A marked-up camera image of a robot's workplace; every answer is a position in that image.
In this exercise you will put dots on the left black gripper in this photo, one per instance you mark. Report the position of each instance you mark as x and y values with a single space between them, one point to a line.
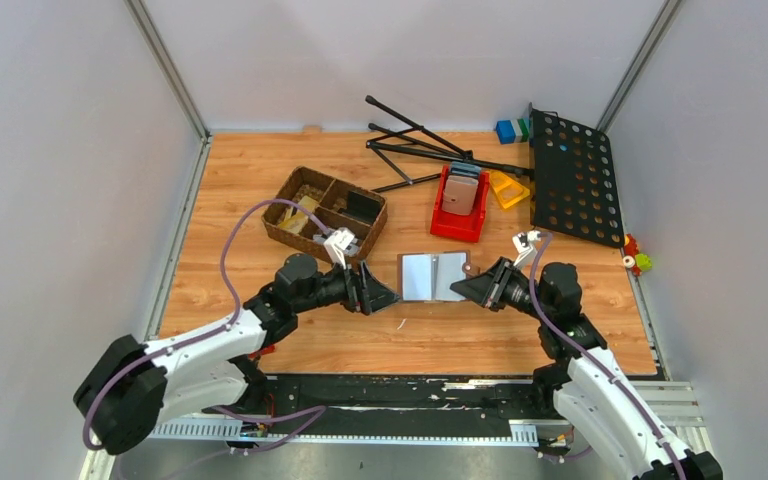
363 292

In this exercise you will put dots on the woven wicker basket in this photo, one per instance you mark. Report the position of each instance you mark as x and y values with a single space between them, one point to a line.
331 193

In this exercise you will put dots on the gold card in basket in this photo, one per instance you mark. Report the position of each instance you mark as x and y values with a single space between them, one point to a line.
293 219

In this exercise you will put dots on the wrist white camera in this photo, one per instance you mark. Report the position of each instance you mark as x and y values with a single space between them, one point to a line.
340 245
526 247

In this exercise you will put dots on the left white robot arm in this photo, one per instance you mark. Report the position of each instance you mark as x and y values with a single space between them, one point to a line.
134 386

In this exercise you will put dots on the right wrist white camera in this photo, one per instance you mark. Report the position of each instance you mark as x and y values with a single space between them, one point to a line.
526 247

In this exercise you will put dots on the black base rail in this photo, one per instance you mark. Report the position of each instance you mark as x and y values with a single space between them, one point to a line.
448 409

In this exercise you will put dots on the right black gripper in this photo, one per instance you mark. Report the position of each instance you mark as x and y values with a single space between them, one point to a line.
487 288

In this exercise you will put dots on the red white small tray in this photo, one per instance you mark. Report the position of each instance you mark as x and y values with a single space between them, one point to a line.
262 352

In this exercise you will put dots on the blue green toy block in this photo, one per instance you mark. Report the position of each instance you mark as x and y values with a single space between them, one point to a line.
513 131

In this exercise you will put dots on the red plastic bin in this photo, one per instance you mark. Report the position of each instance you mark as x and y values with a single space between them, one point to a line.
461 228

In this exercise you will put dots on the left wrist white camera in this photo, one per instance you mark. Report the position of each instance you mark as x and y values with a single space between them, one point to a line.
340 245

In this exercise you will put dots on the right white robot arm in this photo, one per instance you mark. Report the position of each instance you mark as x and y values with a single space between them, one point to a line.
584 383

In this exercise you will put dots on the black card in basket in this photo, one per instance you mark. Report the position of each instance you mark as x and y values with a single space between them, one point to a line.
362 208

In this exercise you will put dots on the yellow plastic frame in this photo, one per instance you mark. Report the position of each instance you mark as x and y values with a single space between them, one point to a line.
507 191

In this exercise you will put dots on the red green toy pieces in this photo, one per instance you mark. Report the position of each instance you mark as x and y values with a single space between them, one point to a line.
633 258

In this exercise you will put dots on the black folded tripod stand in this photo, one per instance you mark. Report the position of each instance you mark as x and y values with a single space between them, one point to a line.
418 141

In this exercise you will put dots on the pink wallet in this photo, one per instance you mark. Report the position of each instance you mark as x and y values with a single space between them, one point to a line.
459 195

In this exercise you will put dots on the black perforated metal tray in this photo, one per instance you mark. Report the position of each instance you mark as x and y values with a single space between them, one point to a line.
574 187

